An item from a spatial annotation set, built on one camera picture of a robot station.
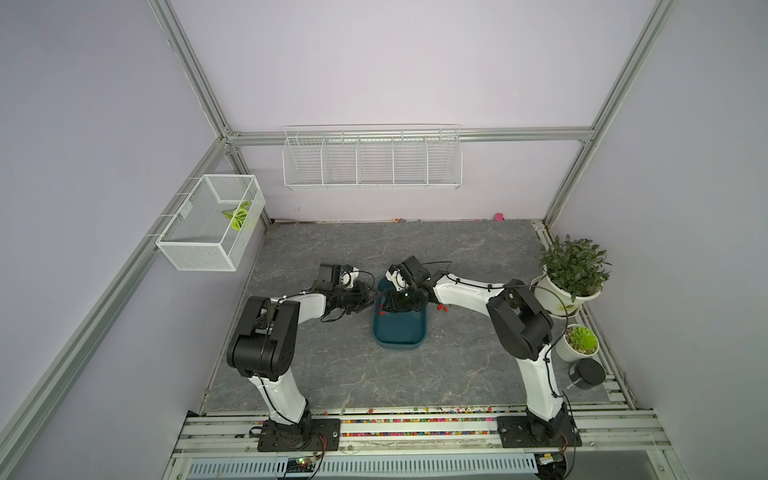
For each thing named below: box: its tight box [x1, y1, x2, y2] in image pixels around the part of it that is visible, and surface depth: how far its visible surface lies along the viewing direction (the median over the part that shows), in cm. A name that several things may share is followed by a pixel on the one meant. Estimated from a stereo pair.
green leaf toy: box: [222, 200, 251, 231], surface depth 83 cm
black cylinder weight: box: [568, 358, 606, 390], surface depth 81 cm
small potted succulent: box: [555, 324, 599, 363], surface depth 81 cm
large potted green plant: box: [531, 234, 612, 319], surface depth 86 cm
